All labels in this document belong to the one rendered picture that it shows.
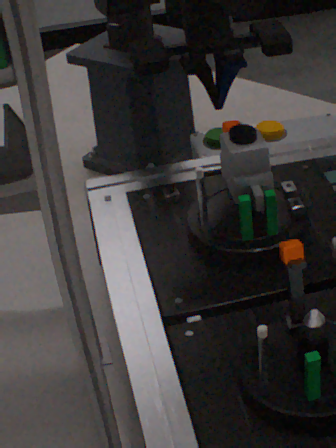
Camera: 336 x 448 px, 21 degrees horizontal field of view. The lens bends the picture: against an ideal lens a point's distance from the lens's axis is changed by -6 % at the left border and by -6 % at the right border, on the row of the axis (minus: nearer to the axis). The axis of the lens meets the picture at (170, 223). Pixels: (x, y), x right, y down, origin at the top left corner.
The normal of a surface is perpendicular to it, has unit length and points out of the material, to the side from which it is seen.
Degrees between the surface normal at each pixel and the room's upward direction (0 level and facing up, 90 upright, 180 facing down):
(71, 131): 0
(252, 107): 0
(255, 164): 90
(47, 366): 0
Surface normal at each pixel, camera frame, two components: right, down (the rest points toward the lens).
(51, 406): -0.11, -0.82
